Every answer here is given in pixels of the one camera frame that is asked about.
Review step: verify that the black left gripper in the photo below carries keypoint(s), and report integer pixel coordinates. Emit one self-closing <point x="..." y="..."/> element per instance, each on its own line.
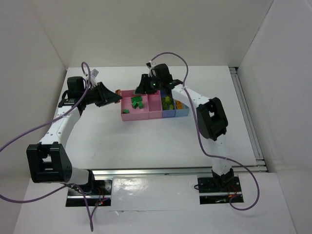
<point x="100" y="94"/>

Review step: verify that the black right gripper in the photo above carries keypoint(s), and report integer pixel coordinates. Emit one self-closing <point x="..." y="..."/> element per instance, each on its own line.
<point x="145" y="85"/>

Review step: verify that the long green lego brick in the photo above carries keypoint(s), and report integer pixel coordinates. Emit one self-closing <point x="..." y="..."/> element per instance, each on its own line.
<point x="136" y="99"/>

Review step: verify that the brown lego plate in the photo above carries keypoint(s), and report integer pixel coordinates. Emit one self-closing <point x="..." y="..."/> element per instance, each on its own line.
<point x="118" y="92"/>

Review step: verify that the yellow round printed lego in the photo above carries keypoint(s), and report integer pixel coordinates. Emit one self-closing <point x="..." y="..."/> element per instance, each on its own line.
<point x="179" y="105"/>

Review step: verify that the small dark green lego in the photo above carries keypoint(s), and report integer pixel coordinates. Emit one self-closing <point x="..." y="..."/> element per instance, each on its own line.
<point x="140" y="105"/>

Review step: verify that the green square lego brick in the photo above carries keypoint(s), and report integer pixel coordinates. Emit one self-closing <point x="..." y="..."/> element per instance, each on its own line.
<point x="134" y="105"/>

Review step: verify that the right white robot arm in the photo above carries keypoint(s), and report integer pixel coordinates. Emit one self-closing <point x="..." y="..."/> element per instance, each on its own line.
<point x="210" y="119"/>

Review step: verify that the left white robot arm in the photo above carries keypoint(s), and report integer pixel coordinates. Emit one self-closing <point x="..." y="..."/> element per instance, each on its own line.
<point x="48" y="160"/>

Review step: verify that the narrow pink bin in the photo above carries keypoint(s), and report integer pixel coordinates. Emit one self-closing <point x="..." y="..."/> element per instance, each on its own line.
<point x="155" y="106"/>

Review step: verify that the lime lego in blue bin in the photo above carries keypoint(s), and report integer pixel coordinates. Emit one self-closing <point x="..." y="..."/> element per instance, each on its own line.
<point x="167" y="103"/>

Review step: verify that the large pink bin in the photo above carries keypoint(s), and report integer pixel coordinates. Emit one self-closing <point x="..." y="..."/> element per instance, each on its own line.
<point x="135" y="114"/>

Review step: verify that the dark blue bin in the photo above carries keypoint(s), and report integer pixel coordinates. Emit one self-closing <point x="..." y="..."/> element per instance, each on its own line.
<point x="168" y="113"/>

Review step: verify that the light blue bin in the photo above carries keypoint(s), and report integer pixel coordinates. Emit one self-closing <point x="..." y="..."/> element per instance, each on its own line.
<point x="183" y="112"/>

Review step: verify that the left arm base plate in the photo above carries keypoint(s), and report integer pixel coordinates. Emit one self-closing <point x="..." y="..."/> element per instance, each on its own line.
<point x="97" y="195"/>

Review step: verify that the aluminium side rail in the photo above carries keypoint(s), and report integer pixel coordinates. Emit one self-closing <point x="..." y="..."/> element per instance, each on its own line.
<point x="260" y="161"/>

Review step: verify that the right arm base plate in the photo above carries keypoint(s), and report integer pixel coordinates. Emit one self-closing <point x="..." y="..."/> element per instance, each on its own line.
<point x="209" y="193"/>

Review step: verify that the aluminium front rail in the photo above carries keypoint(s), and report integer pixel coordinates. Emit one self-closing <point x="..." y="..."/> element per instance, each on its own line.
<point x="152" y="172"/>

